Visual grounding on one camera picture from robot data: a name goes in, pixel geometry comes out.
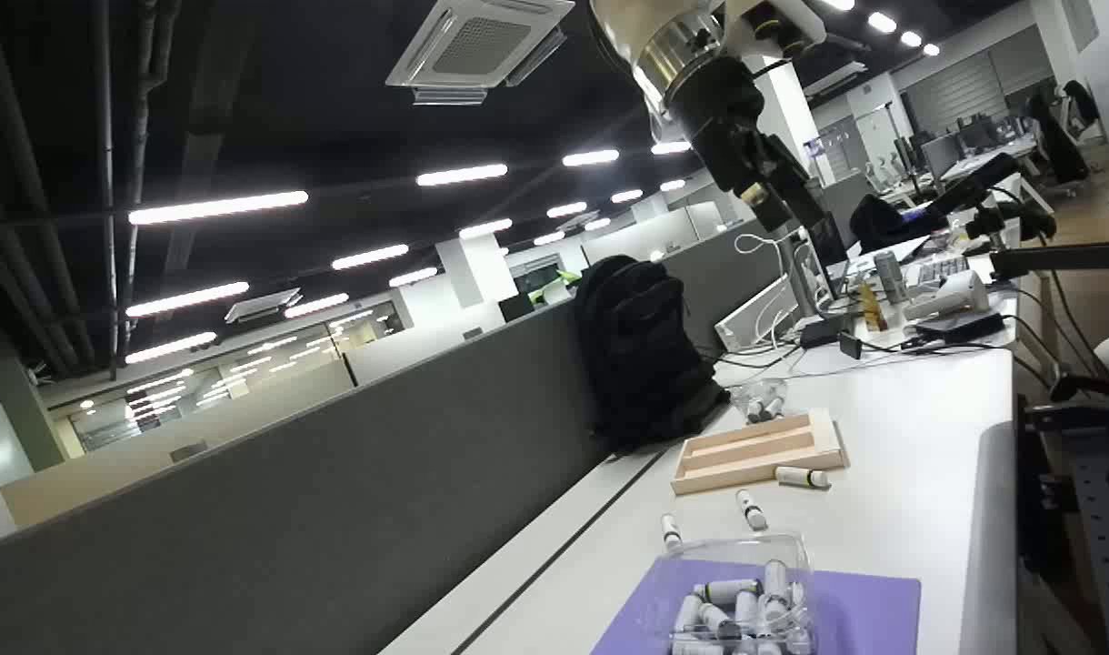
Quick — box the clear plastic container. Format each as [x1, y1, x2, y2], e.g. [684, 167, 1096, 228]
[663, 530, 815, 655]

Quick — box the ceiling air conditioner unit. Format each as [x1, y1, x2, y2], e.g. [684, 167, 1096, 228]
[382, 0, 577, 110]

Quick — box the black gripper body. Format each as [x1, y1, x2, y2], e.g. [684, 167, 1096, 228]
[746, 135, 850, 269]

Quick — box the purple mat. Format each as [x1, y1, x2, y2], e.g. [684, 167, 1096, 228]
[588, 553, 929, 655]

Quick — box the white cable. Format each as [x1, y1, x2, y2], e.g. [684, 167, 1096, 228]
[732, 225, 799, 264]

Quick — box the wooden tray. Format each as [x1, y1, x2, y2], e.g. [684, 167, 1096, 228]
[671, 407, 850, 500]

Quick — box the gray desk partition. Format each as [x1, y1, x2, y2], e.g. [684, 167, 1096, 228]
[0, 215, 810, 655]

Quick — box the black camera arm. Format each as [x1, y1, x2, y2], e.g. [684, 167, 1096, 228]
[987, 236, 1109, 279]

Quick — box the black office chair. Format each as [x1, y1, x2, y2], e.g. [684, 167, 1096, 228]
[1027, 75, 1101, 189]

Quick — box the black backpack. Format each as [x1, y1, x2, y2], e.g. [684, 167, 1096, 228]
[572, 250, 736, 449]

